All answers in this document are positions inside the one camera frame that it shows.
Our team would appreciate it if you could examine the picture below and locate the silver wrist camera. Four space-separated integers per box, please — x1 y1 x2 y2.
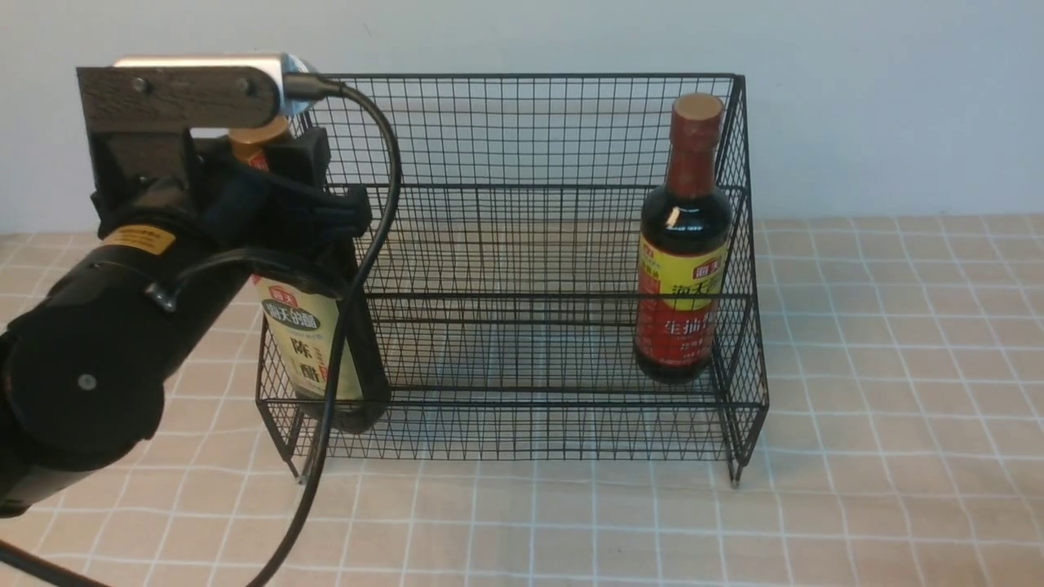
76 52 318 133

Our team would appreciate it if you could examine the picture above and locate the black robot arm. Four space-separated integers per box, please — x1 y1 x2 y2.
2 127 372 518

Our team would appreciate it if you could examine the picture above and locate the checkered beige tablecloth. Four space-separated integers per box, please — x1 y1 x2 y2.
2 214 1042 586

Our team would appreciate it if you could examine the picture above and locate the black wire mesh rack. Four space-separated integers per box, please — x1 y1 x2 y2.
255 75 770 489

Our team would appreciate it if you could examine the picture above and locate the soy sauce bottle red label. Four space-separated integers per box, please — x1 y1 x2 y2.
633 93 733 384

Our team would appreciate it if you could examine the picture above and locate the vinegar bottle with gold cap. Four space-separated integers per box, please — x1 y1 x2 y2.
250 117 392 435

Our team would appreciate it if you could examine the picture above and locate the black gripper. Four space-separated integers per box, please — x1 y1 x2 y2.
88 130 374 245

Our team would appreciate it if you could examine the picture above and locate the black camera cable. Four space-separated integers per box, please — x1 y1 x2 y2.
0 72 403 587

